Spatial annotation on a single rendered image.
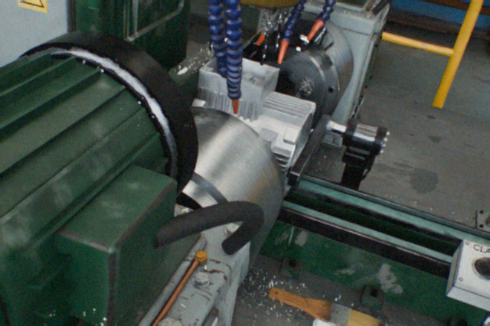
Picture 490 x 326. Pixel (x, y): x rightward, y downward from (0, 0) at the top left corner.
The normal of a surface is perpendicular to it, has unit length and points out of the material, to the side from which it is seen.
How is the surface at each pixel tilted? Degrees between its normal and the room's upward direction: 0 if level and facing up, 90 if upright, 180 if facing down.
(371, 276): 90
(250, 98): 90
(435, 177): 0
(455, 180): 0
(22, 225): 49
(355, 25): 90
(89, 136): 40
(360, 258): 90
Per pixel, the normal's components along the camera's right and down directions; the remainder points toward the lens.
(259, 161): 0.75, -0.40
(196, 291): 0.15, -0.83
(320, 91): -0.33, 0.47
